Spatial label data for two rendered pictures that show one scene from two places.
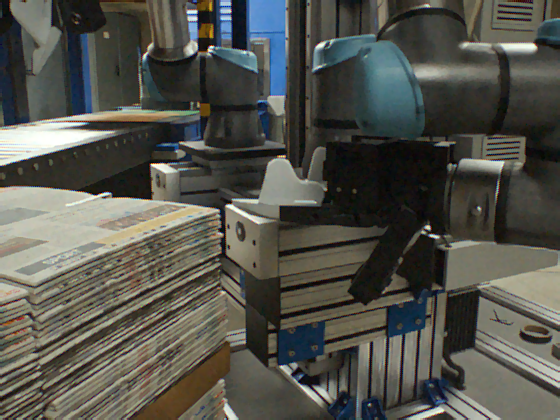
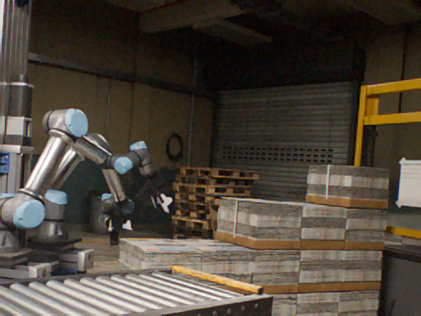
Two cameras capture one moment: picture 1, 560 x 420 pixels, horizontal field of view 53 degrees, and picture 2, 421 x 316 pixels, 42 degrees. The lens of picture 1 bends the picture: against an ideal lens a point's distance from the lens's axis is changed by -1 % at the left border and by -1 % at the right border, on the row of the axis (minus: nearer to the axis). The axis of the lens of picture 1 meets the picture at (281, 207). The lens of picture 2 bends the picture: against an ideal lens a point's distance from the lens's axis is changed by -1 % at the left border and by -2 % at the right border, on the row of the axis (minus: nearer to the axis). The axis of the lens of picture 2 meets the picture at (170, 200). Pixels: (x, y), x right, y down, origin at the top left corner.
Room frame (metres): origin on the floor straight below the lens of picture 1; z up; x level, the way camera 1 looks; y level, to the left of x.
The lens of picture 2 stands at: (2.66, 2.05, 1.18)
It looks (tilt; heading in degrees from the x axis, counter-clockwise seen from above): 3 degrees down; 220
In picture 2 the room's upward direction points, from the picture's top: 4 degrees clockwise
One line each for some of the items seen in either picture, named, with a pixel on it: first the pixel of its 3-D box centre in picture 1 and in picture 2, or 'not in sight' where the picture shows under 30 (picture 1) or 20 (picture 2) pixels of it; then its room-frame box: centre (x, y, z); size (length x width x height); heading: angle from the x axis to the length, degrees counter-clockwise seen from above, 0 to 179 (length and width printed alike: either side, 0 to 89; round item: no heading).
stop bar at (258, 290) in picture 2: not in sight; (215, 278); (1.02, 0.92, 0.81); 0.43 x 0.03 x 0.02; 82
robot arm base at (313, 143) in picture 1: (346, 146); (53, 227); (0.95, -0.11, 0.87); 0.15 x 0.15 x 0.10
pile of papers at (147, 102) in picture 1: (175, 84); not in sight; (3.25, 0.60, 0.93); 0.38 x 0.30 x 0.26; 172
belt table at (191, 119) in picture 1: (139, 125); not in sight; (2.68, 0.68, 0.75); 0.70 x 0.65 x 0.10; 172
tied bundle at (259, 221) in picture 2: not in sight; (257, 223); (0.11, 0.54, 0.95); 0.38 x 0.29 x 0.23; 66
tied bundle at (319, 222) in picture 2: not in sight; (303, 225); (-0.16, 0.67, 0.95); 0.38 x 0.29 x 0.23; 64
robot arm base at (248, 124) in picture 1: (234, 124); (2, 237); (1.39, 0.12, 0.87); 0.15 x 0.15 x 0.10
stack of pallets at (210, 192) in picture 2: not in sight; (215, 205); (-5.27, -3.54, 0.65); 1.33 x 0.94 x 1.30; 176
